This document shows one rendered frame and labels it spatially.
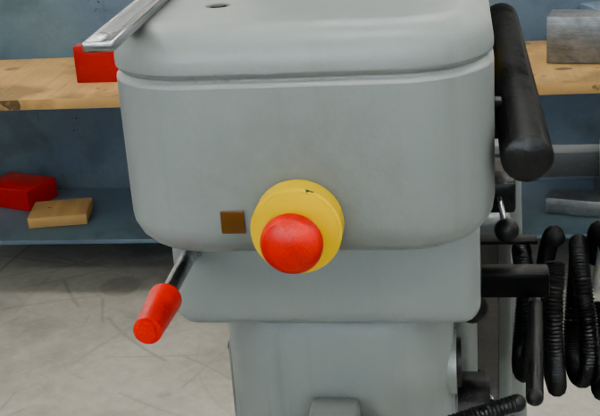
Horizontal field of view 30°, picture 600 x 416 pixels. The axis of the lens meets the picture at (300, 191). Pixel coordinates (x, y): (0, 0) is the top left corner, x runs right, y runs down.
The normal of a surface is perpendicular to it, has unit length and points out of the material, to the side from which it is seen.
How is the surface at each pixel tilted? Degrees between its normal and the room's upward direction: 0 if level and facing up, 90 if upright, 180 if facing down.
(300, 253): 91
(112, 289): 0
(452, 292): 90
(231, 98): 90
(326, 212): 90
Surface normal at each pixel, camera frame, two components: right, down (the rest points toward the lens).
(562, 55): -0.33, 0.34
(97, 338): -0.07, -0.94
